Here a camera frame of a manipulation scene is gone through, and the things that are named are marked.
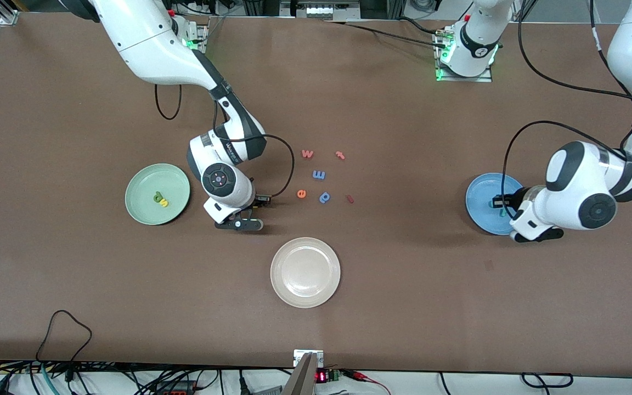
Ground blue plate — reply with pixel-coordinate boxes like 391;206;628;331
465;172;526;236

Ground beige plate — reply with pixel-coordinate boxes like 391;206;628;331
270;236;342;309

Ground green plate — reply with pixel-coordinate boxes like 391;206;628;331
125;163;191;226

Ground white power strip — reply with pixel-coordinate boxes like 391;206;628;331
280;0;362;21

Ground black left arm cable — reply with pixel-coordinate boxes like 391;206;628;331
502;0;632;216

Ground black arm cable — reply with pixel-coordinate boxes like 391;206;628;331
502;0;632;216
154;82;295;199

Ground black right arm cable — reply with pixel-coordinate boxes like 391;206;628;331
154;82;295;199

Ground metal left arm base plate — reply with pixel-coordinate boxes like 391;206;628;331
434;27;494;83

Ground black coiled cable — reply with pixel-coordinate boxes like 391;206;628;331
521;373;574;388

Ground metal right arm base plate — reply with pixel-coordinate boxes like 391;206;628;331
182;22;208;55

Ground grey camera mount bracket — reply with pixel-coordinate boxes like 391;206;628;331
282;349;325;395

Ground black looped thin cable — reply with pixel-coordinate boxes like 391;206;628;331
35;310;93;365

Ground black cable across table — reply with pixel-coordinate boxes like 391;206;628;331
324;16;451;48

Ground aluminium corner bracket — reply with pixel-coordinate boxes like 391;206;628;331
0;0;20;26

